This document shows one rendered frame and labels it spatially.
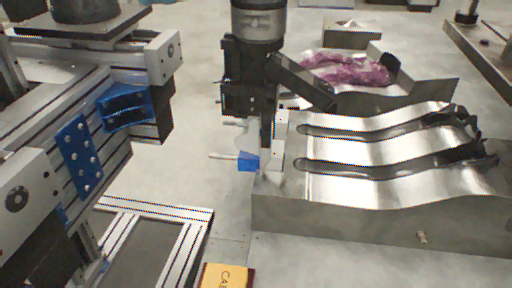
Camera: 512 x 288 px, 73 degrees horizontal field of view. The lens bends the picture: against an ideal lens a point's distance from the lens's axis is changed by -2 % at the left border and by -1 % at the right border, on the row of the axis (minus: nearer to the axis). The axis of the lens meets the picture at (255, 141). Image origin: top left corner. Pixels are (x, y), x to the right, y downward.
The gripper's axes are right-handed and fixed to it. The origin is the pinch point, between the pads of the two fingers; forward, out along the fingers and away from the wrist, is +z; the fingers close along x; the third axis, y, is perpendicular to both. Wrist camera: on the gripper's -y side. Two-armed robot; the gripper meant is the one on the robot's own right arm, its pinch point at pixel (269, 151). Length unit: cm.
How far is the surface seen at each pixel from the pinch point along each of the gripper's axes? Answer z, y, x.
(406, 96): 4.3, -29.9, -31.7
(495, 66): 12, -70, -74
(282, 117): -0.5, -1.3, -10.2
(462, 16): 9, -72, -119
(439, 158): -0.6, -27.9, -1.2
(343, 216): 5.3, -12.7, 8.3
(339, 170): 3.2, -12.2, -0.4
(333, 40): 8, -15, -78
